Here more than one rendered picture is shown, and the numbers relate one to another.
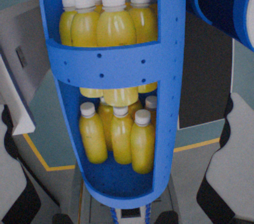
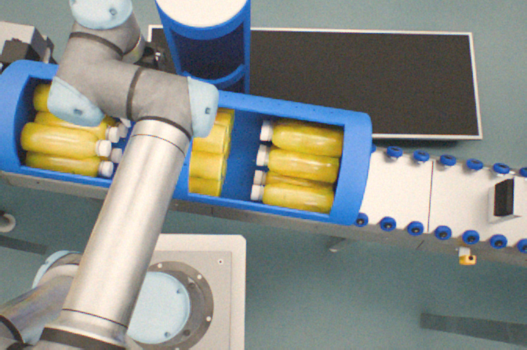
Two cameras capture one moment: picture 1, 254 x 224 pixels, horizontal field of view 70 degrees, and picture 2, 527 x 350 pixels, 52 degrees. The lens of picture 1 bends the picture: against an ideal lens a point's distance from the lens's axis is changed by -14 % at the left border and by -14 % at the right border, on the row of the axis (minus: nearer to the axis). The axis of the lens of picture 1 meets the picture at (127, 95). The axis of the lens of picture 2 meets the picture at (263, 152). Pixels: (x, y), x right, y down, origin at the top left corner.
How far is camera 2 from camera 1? 1.01 m
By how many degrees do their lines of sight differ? 35
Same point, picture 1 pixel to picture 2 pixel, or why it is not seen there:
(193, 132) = (510, 108)
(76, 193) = (516, 331)
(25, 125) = (234, 244)
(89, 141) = (290, 197)
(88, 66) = not seen: hidden behind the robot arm
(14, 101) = (203, 242)
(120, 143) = (298, 162)
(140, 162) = (320, 140)
